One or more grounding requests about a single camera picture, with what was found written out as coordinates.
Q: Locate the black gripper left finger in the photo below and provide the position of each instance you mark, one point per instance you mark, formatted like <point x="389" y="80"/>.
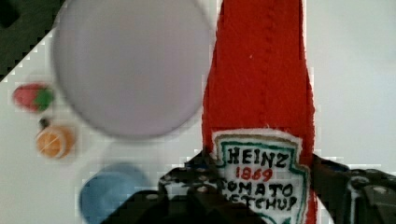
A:
<point x="185" y="195"/>

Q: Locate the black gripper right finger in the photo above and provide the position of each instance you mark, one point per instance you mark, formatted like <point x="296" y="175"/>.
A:
<point x="354" y="196"/>

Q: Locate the red plush ketchup bottle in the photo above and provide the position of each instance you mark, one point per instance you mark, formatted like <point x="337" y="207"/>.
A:
<point x="258" y="118"/>

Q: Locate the blue bowl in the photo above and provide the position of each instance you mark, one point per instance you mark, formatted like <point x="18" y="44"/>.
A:
<point x="107" y="190"/>

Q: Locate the lilac round plate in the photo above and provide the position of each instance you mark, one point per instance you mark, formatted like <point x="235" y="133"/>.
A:
<point x="132" y="68"/>

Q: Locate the orange slice toy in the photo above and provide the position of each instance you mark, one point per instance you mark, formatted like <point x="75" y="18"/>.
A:
<point x="55" y="142"/>

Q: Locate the strawberry toy near orange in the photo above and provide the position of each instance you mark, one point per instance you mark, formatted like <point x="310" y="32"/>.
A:
<point x="34" y="97"/>

